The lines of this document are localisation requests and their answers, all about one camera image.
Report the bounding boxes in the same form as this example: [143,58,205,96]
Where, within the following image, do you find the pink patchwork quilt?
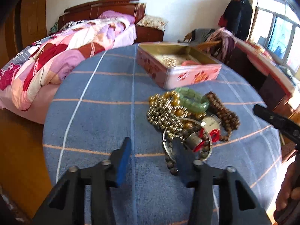
[1,17,131,111]

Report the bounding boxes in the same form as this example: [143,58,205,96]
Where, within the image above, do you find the floral cushion on nightstand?
[137,15,168,32]

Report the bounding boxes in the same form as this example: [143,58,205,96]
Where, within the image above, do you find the purple pillow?
[98,10,135,24]

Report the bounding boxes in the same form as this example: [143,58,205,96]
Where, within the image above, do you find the floral pillow on desk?
[247,40,274,61]

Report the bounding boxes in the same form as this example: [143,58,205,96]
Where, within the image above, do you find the clothes draped on chair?
[178,27,236,64]

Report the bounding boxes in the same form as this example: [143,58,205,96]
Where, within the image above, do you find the wooden bed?
[1,0,146,124]

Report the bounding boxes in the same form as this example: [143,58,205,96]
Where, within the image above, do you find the dark bead bracelet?
[163,118,213,176]

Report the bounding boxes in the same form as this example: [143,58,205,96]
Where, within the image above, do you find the dark coats on rack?
[218,0,253,41]

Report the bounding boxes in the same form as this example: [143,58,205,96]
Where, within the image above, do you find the blue plaid tablecloth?
[43,45,281,224]

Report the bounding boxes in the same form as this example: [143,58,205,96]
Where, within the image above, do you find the wicker chair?
[183,32,222,51]

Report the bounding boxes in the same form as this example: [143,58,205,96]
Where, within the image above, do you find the dark wooden desk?
[227,47,293,118]

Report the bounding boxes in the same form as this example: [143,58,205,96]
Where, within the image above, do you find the small gold bead necklace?
[146,93,186,141]

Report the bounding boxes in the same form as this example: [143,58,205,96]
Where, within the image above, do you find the folded clothes on desk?
[278,65,297,86]

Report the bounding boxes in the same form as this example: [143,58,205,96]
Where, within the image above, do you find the green jade bangle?
[175,87,209,114]

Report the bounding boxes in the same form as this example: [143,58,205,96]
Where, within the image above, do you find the wooden wardrobe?
[1,0,47,67]

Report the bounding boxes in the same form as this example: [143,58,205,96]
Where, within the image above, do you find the pink plastic bangle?
[181,60,199,67]

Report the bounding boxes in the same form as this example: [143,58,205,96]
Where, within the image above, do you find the red cord charm bracelet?
[192,128,221,153]

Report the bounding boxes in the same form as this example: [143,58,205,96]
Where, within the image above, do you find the window with metal frame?
[249,0,299,75]

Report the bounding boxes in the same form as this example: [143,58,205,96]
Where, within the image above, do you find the person's right hand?
[276,161,300,211]

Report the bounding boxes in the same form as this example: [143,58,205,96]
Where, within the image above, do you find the printed paper in tin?
[154,54,187,68]

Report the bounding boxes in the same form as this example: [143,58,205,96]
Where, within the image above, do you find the dark wooden nightstand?
[134,26,164,43]

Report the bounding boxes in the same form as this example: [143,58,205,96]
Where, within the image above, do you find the white red desk cover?
[235,38,299,112]

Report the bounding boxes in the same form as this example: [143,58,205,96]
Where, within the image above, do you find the pink metal tin box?
[136,42,222,90]

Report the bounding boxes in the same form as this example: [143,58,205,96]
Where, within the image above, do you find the brown wooden bead bracelet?
[205,91,241,142]

